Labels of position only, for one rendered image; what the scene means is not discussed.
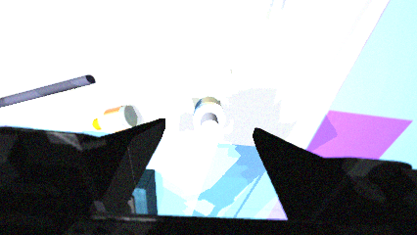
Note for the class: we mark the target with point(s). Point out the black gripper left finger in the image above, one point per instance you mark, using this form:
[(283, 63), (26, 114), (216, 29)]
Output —
[(111, 165)]

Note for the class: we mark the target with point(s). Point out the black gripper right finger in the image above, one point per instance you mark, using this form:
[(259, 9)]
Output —
[(306, 183)]

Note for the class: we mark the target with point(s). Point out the grey cylindrical rod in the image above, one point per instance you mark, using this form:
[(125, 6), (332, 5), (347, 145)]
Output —
[(46, 90)]

